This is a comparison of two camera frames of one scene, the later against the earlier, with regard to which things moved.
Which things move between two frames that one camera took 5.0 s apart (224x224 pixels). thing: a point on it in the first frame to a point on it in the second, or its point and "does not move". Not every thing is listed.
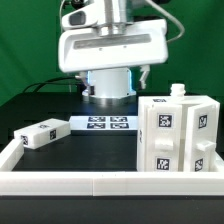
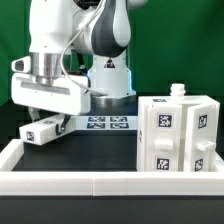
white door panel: [200, 139] does not move
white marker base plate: [103, 123] does not move
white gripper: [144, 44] to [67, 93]
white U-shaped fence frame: [104, 183] does not move
